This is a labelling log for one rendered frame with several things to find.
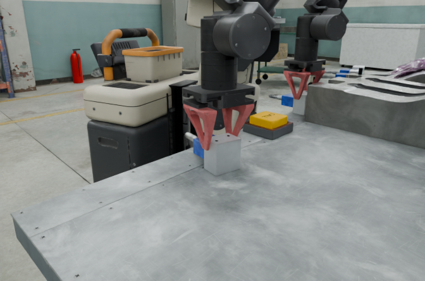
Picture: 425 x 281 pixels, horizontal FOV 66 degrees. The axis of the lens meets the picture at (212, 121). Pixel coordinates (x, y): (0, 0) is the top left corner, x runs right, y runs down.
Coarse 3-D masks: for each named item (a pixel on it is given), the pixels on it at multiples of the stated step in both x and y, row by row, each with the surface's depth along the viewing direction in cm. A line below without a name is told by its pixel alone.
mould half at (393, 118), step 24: (312, 96) 78; (336, 96) 73; (360, 96) 70; (384, 96) 69; (312, 120) 79; (336, 120) 75; (360, 120) 71; (384, 120) 68; (408, 120) 64; (408, 144) 65
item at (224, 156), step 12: (216, 144) 51; (228, 144) 52; (240, 144) 54; (204, 156) 54; (216, 156) 51; (228, 156) 53; (240, 156) 54; (204, 168) 55; (216, 168) 52; (228, 168) 54
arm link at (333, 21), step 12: (312, 0) 80; (312, 12) 82; (324, 12) 78; (336, 12) 74; (312, 24) 77; (324, 24) 74; (336, 24) 74; (312, 36) 79; (324, 36) 75; (336, 36) 75
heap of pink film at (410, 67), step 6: (414, 60) 106; (420, 60) 104; (402, 66) 107; (408, 66) 99; (414, 66) 97; (420, 66) 94; (390, 72) 111; (396, 72) 100; (402, 72) 98; (408, 72) 98; (414, 72) 95; (396, 78) 98
